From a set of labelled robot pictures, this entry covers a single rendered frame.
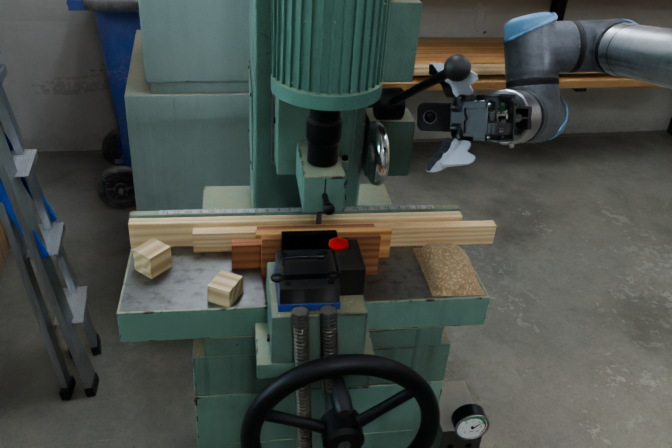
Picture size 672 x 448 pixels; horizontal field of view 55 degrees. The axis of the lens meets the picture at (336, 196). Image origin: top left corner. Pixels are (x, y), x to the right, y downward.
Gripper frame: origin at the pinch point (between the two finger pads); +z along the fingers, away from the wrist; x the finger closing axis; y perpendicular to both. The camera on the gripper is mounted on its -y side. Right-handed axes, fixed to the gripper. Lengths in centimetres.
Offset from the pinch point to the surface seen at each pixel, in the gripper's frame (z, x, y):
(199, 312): 18.5, 30.3, -28.4
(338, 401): 19.2, 35.5, 0.8
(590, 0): -287, -61, -85
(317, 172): 0.4, 9.1, -20.2
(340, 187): -2.0, 11.6, -17.3
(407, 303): -7.0, 30.2, -7.0
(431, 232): -21.4, 21.1, -12.0
